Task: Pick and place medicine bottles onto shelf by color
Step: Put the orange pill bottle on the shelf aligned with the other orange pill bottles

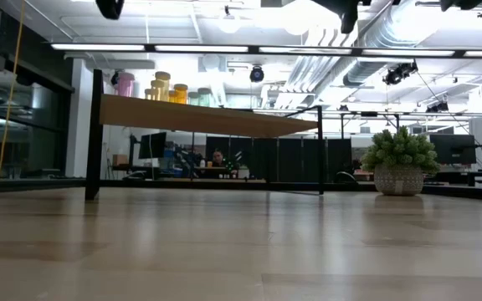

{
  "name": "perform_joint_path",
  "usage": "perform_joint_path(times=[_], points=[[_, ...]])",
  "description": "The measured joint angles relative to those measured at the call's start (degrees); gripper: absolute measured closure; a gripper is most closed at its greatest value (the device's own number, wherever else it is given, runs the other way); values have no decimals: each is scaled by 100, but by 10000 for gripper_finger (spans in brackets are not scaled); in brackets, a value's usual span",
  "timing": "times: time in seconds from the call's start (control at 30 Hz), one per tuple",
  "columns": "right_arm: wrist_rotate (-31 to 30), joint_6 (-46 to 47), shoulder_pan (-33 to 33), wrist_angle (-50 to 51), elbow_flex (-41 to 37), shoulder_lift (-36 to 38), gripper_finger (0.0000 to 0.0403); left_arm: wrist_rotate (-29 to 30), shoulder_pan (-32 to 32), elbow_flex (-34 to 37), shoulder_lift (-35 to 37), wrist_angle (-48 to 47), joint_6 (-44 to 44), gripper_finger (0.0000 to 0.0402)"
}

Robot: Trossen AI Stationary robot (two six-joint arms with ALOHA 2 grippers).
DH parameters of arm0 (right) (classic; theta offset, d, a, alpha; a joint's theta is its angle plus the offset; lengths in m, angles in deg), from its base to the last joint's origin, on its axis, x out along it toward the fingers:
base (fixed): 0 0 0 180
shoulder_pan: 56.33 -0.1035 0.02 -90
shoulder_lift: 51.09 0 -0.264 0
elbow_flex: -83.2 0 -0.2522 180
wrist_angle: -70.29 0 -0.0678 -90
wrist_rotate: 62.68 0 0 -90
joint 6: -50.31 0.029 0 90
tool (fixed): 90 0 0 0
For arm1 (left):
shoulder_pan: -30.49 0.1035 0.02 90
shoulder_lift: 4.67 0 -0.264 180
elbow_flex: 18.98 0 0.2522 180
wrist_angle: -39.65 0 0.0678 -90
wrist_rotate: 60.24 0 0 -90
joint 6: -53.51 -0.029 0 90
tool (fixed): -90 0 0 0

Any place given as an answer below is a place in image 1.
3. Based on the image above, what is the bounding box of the pink medicine bottle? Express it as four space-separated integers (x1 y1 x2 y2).
117 71 136 99

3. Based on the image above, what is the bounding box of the teal medicine bottle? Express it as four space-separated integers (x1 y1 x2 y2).
197 87 213 108

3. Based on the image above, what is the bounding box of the wooden shelf with black legs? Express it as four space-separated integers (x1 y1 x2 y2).
84 69 326 202

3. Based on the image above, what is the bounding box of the green plant in patterned pot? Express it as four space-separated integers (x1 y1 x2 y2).
360 126 442 196

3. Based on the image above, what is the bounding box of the black computer monitor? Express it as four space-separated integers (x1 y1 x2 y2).
138 131 168 161
428 133 478 166

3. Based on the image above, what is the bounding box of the person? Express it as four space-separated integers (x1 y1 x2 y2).
210 149 230 179

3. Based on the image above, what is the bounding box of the black metal frame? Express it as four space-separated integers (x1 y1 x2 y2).
339 110 402 135

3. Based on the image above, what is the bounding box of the yellow cable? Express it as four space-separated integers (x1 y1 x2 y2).
0 0 27 180

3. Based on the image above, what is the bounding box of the black partition wall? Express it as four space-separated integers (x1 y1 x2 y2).
205 136 353 183

